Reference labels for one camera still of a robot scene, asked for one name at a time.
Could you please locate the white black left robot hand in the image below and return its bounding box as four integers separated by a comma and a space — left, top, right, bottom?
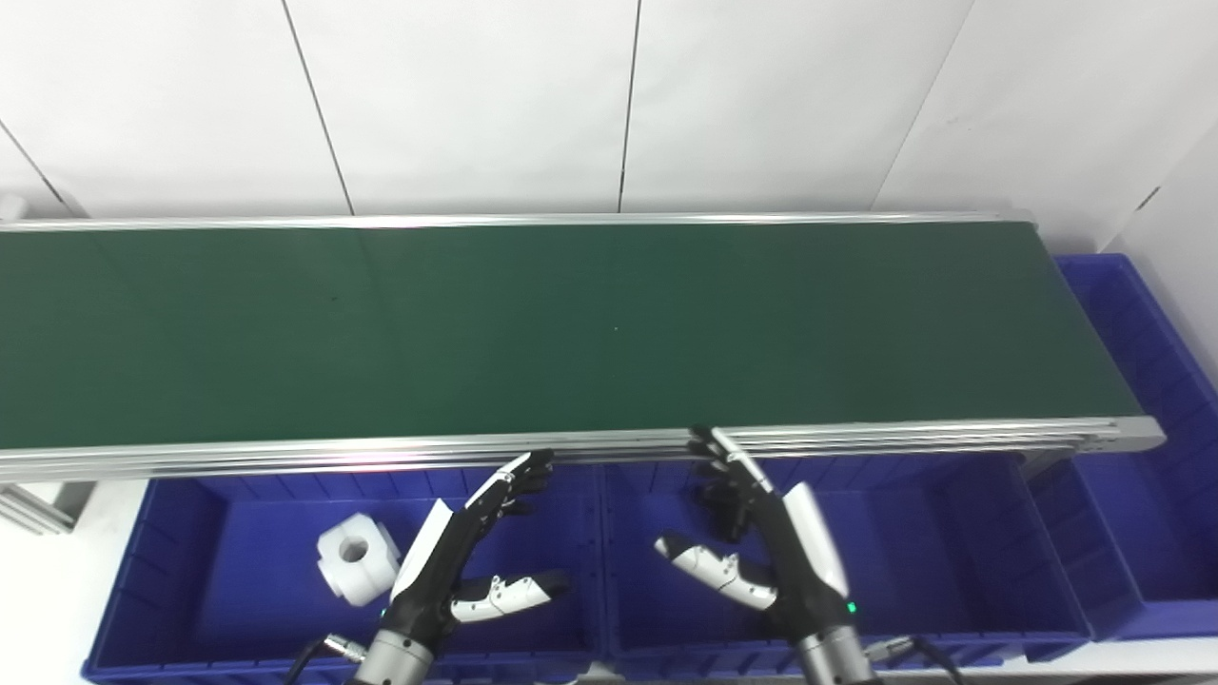
381, 449, 572, 653

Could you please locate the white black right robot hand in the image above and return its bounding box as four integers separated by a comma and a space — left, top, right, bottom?
655, 425, 855, 640

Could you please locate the white cross-shaped plastic part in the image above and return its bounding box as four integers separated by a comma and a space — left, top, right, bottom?
317, 514, 402, 606

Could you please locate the blue plastic bin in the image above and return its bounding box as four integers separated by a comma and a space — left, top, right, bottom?
81, 466, 605, 685
599, 453, 1090, 669
1028, 253, 1218, 640

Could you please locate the green conveyor belt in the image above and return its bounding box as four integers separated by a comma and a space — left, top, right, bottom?
0, 222, 1143, 450
0, 211, 1167, 484

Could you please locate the aluminium profile conveyor leg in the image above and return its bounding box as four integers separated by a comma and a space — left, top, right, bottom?
0, 480, 96, 534

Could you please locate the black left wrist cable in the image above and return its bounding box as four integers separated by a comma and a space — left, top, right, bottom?
284, 635, 368, 685

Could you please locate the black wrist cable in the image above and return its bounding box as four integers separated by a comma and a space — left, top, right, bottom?
866, 636, 964, 685
284, 635, 368, 685

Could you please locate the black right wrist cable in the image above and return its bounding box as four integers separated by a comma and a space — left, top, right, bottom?
866, 636, 964, 685

